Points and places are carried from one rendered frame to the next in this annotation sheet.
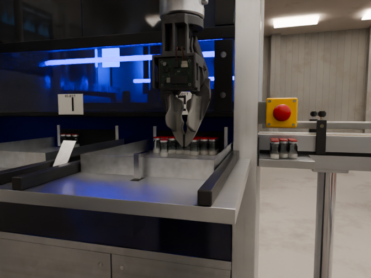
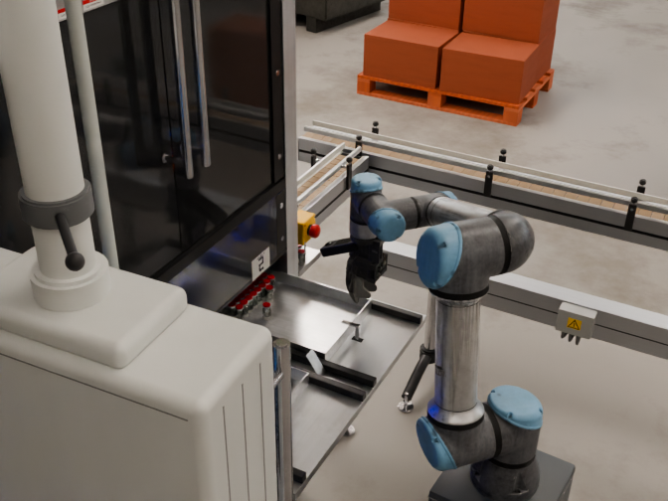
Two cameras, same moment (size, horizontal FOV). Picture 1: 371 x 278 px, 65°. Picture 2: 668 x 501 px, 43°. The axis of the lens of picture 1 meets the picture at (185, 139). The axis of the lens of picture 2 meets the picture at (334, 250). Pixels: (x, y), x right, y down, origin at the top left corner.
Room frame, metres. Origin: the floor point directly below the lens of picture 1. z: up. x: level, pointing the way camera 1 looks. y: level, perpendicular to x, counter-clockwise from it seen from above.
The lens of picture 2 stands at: (0.20, 1.79, 2.22)
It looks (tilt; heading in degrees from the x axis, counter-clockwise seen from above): 32 degrees down; 282
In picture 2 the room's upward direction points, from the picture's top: 1 degrees clockwise
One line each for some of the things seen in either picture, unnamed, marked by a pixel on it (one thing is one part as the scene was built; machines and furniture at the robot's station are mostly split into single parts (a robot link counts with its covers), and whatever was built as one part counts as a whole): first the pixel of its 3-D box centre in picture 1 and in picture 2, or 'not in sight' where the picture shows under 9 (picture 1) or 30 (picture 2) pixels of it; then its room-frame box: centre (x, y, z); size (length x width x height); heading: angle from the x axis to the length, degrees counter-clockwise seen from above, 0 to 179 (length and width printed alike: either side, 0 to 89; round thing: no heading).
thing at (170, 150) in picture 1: (184, 145); (255, 297); (0.79, 0.00, 0.90); 0.18 x 0.02 x 0.05; 75
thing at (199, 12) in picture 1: (184, 9); (365, 225); (0.50, 0.00, 1.17); 0.08 x 0.08 x 0.05
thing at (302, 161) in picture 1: (284, 159); (289, 257); (0.77, -0.26, 0.87); 0.14 x 0.13 x 0.02; 165
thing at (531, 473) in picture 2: not in sight; (506, 460); (0.10, 0.38, 0.84); 0.15 x 0.15 x 0.10
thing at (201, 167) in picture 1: (171, 154); (291, 311); (0.69, 0.03, 0.90); 0.34 x 0.26 x 0.04; 165
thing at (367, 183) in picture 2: not in sight; (366, 198); (0.50, 0.01, 1.25); 0.09 x 0.08 x 0.11; 123
